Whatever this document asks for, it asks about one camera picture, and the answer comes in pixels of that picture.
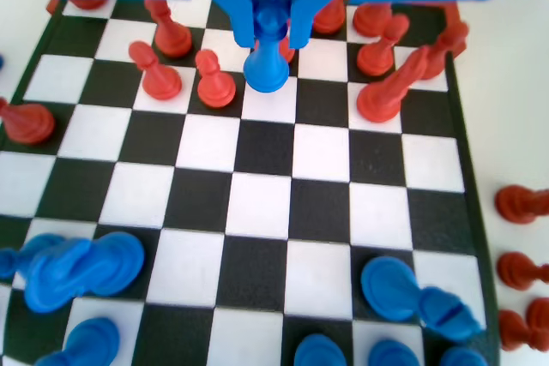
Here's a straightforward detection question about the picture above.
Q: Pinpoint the blue chess knight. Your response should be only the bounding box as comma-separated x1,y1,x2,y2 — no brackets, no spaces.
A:
23,231,147,315

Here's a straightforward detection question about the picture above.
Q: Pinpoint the blue chess pawn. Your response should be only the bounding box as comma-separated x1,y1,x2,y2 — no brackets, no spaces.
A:
33,316,121,366
439,346,490,366
0,232,69,281
367,339,421,366
293,333,348,366

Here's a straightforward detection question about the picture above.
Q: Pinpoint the black and white chessboard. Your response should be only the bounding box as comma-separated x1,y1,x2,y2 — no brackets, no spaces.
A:
0,0,503,366

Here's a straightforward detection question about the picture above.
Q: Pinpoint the red chess rook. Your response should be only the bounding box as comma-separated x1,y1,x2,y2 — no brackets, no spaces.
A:
312,0,347,37
63,0,112,11

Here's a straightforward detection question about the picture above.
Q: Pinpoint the red chess pawn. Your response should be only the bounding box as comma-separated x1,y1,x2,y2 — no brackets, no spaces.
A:
195,49,237,109
0,98,57,144
143,0,194,58
496,252,549,291
497,309,533,352
422,1,471,82
355,14,411,78
128,39,184,101

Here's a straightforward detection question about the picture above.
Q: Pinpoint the blue chess queen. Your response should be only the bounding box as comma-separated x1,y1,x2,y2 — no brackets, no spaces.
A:
243,0,289,93

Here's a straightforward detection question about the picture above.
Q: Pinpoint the red chess king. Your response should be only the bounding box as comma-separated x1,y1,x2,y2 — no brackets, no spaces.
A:
352,2,394,39

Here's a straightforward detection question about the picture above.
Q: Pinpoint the red chess bishop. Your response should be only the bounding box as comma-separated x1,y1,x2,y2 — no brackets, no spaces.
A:
355,46,430,123

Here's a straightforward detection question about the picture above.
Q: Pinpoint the blue chess bishop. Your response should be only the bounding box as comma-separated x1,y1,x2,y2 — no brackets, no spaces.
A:
359,256,486,344

